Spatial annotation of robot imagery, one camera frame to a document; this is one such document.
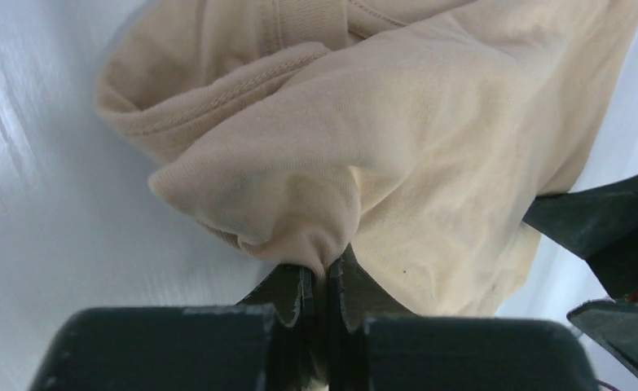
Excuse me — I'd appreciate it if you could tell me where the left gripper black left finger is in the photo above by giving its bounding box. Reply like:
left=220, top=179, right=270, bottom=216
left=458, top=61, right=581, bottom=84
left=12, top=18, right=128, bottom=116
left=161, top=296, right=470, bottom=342
left=30, top=266, right=315, bottom=390

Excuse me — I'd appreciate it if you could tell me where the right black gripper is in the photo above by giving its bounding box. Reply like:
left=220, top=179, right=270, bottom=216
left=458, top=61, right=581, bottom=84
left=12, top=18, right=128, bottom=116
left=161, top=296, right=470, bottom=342
left=523, top=175, right=638, bottom=379

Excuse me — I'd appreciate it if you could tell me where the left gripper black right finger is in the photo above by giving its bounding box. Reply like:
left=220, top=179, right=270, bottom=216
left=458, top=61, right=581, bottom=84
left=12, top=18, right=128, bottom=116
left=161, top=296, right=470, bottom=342
left=327, top=249, right=598, bottom=390

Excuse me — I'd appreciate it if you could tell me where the beige t shirt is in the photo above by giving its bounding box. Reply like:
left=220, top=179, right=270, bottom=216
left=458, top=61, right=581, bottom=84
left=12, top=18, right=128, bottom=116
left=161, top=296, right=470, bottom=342
left=95, top=1, right=638, bottom=316

